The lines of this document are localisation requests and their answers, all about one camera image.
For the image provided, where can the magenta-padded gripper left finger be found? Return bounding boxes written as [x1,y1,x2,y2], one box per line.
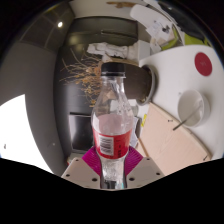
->
[61,146,103,190]

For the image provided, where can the small yellow tag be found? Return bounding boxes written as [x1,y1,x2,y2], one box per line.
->
[140,114,148,128]

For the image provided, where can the dried plant in grey pot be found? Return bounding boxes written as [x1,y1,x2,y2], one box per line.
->
[59,49,155,107]

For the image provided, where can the green seat cushion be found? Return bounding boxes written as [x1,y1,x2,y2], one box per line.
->
[184,33,213,48]
[161,28,180,51]

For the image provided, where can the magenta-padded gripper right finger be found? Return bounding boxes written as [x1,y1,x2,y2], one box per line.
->
[123,145,165,190]

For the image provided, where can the tall white stone statue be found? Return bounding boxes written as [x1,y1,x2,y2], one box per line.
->
[86,39,160,63]

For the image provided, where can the metal spoon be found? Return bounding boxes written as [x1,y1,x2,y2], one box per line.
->
[172,104,204,132]

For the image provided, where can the white plastic chair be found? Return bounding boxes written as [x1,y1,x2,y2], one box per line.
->
[129,3,176,44]

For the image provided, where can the white cup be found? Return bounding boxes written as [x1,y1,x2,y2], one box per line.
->
[177,89,212,129]

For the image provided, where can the wooden figure sculpture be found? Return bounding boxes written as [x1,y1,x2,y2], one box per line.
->
[106,0,137,9]

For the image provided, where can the papers on chair seat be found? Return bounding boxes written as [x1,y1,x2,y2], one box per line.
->
[146,19,174,53]

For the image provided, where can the flat round red coaster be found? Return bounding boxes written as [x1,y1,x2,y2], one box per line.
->
[194,52,214,77]

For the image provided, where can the clear red-labelled drink bottle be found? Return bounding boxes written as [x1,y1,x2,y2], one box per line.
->
[90,61,135,191]

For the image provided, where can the grey plant saucer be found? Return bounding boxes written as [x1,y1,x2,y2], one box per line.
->
[136,64,157,107]

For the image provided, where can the black wall screen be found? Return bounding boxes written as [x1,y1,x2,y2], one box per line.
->
[68,112,96,154]

